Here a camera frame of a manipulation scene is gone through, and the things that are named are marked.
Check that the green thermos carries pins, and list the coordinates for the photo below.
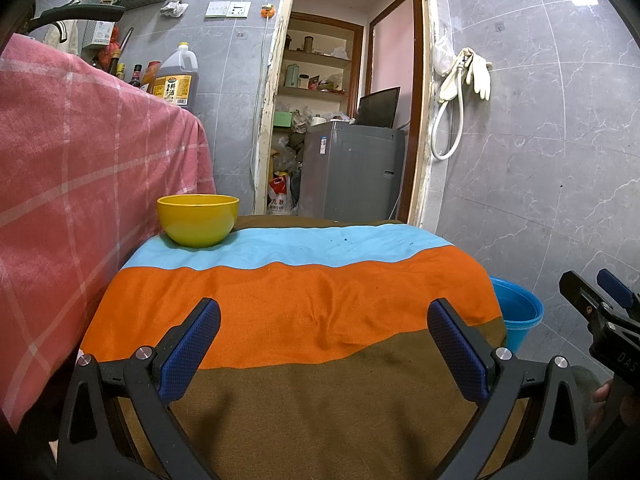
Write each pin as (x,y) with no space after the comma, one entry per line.
(292,76)

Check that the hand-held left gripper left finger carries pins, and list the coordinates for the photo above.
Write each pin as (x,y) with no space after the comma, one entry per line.
(192,350)

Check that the person's right hand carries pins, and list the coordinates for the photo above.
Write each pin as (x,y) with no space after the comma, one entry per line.
(604,392)

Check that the white wall switch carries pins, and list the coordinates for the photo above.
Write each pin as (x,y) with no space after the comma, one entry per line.
(217,9)

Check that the pile of plastic bags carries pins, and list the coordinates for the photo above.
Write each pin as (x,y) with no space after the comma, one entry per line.
(286,155)

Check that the yellow-capped sauce bottle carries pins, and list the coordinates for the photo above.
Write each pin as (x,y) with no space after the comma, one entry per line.
(121,72)

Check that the black monitor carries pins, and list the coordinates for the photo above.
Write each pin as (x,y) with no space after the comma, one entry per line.
(377,109)

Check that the blue orange brown striped cloth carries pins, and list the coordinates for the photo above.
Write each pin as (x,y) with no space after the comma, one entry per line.
(300,310)

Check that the white towel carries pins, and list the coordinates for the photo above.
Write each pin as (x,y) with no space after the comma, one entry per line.
(67,37)

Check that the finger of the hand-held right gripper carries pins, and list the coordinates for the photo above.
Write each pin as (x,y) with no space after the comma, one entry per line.
(620,290)
(582,295)

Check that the pink plaid cloth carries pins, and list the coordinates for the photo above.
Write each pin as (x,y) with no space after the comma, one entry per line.
(75,185)

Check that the white red rice bag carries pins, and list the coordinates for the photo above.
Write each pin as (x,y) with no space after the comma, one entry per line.
(279,197)

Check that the white wall socket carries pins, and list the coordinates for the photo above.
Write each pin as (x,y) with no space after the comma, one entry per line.
(239,9)

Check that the red plastic bag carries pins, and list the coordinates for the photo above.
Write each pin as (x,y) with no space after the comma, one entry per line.
(107,52)

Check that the blue plastic bucket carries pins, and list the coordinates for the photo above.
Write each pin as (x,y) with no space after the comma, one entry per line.
(517,325)

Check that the grey washing machine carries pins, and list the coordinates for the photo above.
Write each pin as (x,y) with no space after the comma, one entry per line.
(350,175)

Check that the built-in wall shelves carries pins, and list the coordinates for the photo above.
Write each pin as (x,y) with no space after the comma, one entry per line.
(320,56)

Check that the wooden door frame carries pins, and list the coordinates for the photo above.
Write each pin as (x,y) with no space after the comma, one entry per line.
(267,110)

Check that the yellow bowl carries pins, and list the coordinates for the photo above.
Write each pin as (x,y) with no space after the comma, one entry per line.
(200,225)

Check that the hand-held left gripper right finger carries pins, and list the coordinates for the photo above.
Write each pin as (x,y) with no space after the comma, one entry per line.
(457,355)

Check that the steel faucet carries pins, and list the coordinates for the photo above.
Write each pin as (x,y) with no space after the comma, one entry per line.
(61,30)

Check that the metal utensil holder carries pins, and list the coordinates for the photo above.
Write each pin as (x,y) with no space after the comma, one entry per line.
(97,34)

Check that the cream rubber gloves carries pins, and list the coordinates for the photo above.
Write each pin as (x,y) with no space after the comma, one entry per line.
(477,72)

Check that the crumpled white plastic bag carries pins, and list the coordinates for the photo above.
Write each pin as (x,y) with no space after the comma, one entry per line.
(175,5)

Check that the hanging white plastic bag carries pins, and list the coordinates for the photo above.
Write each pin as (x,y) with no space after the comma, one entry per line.
(443,57)

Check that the pink door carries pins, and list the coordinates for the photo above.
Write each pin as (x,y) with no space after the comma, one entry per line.
(395,55)

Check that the green box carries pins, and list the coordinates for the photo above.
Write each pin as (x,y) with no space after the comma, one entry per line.
(281,120)

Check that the large brown cooking wine jug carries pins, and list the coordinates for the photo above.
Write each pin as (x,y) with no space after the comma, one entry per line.
(175,77)

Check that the brown canister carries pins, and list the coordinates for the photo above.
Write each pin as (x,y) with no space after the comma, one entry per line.
(308,44)

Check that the orange wall plug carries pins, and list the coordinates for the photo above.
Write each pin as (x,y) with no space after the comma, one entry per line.
(267,10)

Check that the white jar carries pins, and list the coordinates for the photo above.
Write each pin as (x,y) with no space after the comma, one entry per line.
(303,81)

